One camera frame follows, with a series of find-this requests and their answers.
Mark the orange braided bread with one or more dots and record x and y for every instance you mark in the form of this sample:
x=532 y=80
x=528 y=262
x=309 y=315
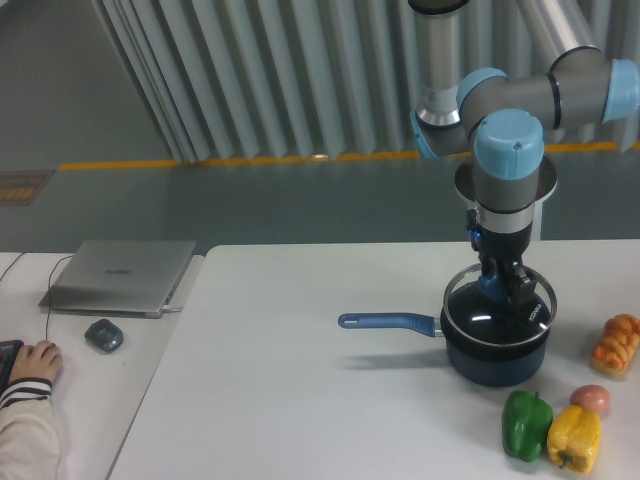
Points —
x=616 y=346

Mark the silver laptop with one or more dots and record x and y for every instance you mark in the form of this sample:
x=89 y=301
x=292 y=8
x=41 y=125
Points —
x=126 y=278

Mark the green bell pepper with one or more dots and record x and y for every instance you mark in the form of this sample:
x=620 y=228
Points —
x=526 y=419

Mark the black keyboard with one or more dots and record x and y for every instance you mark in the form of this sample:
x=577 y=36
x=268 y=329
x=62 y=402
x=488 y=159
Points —
x=8 y=354

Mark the dark blue saucepan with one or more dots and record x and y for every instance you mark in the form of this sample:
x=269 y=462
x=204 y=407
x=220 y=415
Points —
x=487 y=366

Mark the yellow bell pepper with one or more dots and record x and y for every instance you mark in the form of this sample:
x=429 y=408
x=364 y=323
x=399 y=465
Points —
x=573 y=439

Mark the glass pot lid blue knob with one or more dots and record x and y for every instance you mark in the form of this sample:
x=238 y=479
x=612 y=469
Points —
x=469 y=318

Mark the white striped sleeve forearm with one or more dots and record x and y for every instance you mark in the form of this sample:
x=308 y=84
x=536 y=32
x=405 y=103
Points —
x=30 y=446

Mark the person's hand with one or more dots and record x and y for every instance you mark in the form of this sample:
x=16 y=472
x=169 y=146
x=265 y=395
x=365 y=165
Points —
x=40 y=363

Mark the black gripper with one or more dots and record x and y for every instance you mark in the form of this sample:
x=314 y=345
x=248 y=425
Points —
x=502 y=238

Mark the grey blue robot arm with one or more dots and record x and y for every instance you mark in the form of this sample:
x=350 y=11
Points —
x=502 y=123

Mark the white folding partition screen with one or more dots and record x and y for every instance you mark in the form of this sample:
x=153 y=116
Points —
x=281 y=78

